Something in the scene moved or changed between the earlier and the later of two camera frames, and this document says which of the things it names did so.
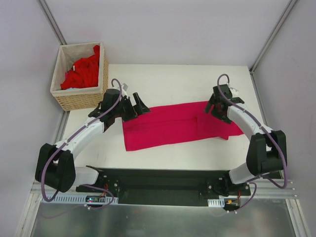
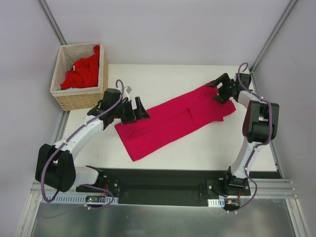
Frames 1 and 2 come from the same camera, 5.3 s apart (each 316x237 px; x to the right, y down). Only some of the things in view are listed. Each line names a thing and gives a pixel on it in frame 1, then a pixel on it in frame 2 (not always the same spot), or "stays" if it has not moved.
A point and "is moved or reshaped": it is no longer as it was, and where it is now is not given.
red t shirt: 84,73 stays
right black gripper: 219,108 to 224,89
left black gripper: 131,108 stays
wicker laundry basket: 80,75 stays
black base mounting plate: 167,187 stays
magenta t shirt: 175,124 is moved or reshaped
